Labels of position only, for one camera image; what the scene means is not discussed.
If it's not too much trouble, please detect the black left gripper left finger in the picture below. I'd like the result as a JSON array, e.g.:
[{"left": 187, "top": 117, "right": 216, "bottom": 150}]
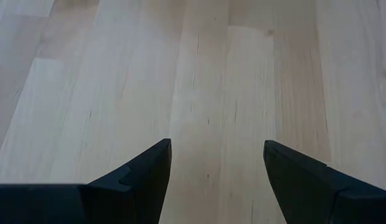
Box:
[{"left": 0, "top": 138, "right": 173, "bottom": 224}]

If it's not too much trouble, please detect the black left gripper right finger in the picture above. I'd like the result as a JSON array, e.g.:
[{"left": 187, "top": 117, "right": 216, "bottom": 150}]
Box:
[{"left": 263, "top": 139, "right": 386, "bottom": 224}]

